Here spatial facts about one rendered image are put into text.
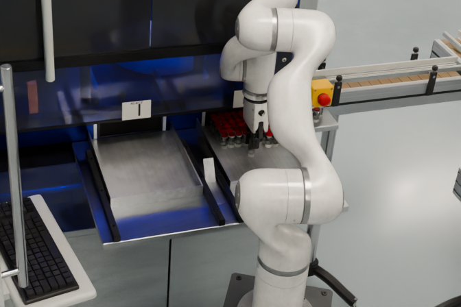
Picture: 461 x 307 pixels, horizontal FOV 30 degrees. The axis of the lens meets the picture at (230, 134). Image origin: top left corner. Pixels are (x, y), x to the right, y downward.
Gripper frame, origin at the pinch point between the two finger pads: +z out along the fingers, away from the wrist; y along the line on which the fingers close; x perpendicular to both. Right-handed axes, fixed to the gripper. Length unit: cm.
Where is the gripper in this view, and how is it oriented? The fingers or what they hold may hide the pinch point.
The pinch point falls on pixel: (252, 140)
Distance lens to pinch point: 255.5
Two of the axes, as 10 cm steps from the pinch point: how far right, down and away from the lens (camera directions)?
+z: -0.7, 8.3, 5.5
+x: -9.5, 1.1, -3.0
